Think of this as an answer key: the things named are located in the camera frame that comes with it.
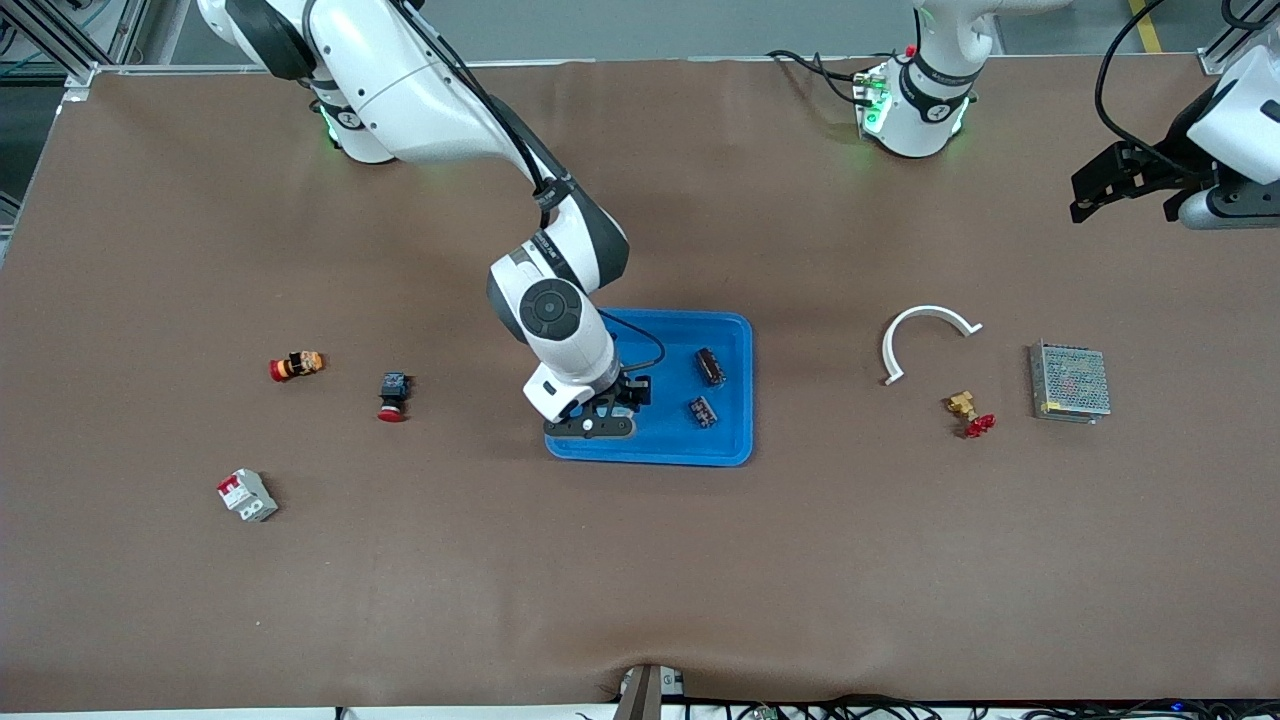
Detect blue plastic tray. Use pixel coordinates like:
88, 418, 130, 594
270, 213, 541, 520
545, 307, 754, 468

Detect brown table mat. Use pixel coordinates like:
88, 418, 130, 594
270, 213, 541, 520
0, 58, 1280, 713

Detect metal mesh power supply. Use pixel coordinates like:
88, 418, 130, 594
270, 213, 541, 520
1029, 341, 1112, 425

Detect white curved plastic clip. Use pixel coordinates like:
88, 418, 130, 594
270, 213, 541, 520
881, 304, 984, 387

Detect orange red emergency button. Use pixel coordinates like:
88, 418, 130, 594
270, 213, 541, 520
269, 350, 327, 384

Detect white red circuit breaker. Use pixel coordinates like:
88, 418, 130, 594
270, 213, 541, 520
217, 468, 279, 523

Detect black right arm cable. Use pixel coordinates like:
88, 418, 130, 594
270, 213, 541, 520
395, 0, 668, 376

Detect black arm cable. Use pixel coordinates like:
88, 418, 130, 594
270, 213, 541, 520
395, 0, 668, 376
1094, 0, 1280, 179

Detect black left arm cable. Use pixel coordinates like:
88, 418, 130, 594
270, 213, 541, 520
1094, 0, 1280, 179

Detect brass valve red handle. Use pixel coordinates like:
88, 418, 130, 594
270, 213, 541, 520
945, 390, 997, 440

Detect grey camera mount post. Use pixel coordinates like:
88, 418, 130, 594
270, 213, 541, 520
612, 662, 688, 720

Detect black arm base cables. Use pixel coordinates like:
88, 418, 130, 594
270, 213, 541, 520
766, 48, 873, 109

